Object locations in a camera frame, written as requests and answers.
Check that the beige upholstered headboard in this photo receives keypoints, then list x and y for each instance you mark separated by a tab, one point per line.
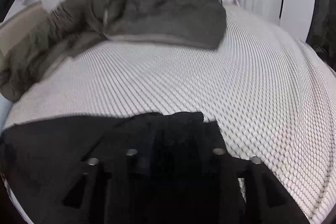
19	25

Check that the dark grey duvet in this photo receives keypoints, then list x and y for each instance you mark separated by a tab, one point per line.
76	25

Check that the white patterned mattress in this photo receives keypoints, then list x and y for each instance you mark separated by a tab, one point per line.
271	95

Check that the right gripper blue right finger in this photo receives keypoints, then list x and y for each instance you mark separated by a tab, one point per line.
207	184

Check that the black pants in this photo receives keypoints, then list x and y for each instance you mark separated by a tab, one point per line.
40	161

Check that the light blue pillow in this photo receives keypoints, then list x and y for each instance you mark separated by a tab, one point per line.
5	107

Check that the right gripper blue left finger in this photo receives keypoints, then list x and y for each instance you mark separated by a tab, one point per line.
119	181

